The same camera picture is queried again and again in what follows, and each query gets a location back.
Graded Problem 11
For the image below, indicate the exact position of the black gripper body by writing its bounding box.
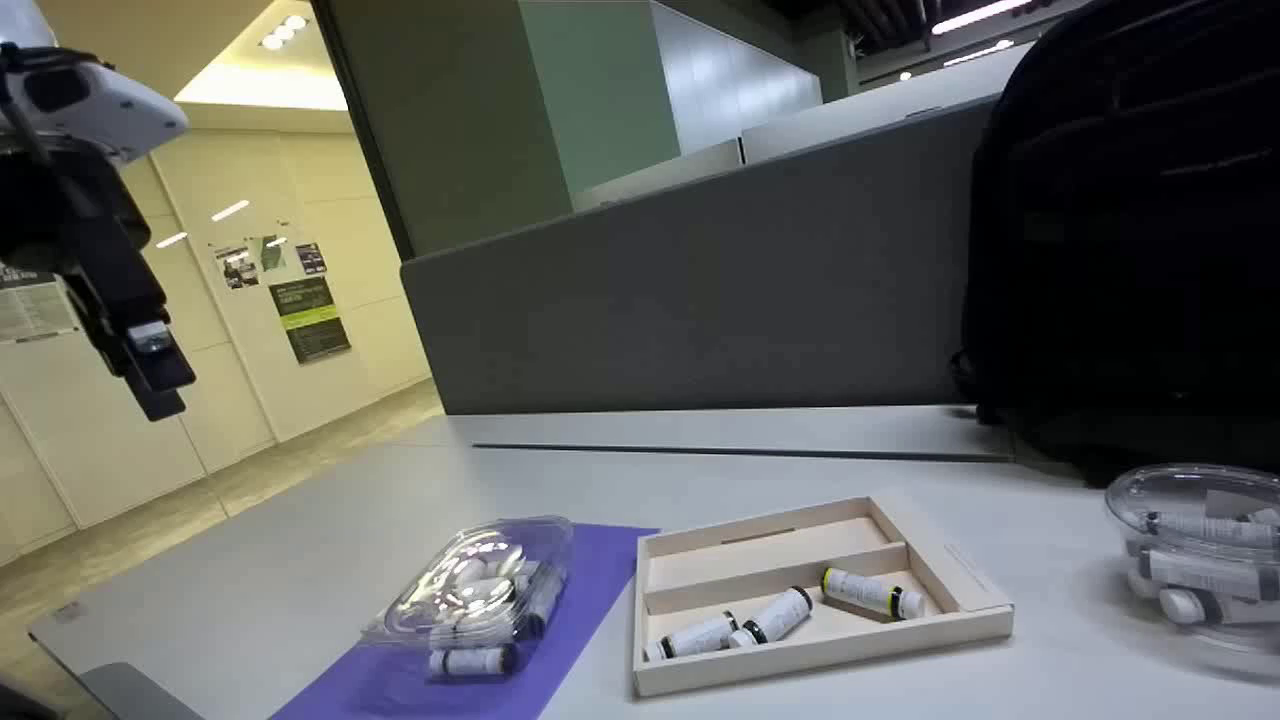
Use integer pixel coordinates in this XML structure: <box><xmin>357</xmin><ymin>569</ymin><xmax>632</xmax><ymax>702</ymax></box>
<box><xmin>0</xmin><ymin>134</ymin><xmax>150</xmax><ymax>333</ymax></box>

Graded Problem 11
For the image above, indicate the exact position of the small white bottle black cap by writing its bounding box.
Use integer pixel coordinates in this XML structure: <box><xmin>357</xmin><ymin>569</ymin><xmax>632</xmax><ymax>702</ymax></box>
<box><xmin>425</xmin><ymin>639</ymin><xmax>522</xmax><ymax>684</ymax></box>
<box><xmin>652</xmin><ymin>606</ymin><xmax>738</xmax><ymax>663</ymax></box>
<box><xmin>517</xmin><ymin>569</ymin><xmax>569</xmax><ymax>645</ymax></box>
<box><xmin>735</xmin><ymin>581</ymin><xmax>819</xmax><ymax>653</ymax></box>

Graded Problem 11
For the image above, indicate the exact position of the white bottle with yellow band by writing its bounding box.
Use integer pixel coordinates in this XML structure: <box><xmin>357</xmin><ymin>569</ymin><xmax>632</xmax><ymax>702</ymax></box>
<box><xmin>812</xmin><ymin>559</ymin><xmax>927</xmax><ymax>626</ymax></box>

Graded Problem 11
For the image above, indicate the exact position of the purple mat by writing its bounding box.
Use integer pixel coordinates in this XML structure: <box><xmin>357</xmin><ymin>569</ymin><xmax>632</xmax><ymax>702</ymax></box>
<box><xmin>267</xmin><ymin>520</ymin><xmax>659</xmax><ymax>720</ymax></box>

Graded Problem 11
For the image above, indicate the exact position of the green pillar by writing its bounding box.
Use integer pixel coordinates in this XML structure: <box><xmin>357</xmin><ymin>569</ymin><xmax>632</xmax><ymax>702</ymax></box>
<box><xmin>309</xmin><ymin>0</ymin><xmax>684</xmax><ymax>265</ymax></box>

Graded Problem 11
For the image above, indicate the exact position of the grey desk partition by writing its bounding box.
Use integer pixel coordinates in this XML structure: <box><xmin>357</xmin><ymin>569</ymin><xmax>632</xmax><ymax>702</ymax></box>
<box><xmin>401</xmin><ymin>90</ymin><xmax>997</xmax><ymax>415</ymax></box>

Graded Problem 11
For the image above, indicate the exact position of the black backpack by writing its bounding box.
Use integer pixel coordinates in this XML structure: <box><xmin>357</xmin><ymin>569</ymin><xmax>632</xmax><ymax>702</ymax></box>
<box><xmin>952</xmin><ymin>0</ymin><xmax>1280</xmax><ymax>471</ymax></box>

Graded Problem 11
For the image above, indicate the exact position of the clear glass bowl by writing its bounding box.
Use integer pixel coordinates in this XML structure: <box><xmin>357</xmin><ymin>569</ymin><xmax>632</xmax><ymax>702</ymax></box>
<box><xmin>1098</xmin><ymin>458</ymin><xmax>1280</xmax><ymax>687</ymax></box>

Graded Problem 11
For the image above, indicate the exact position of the dark wall poster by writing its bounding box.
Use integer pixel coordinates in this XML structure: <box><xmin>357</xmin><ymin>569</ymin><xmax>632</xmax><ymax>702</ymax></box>
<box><xmin>265</xmin><ymin>272</ymin><xmax>357</xmax><ymax>368</ymax></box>

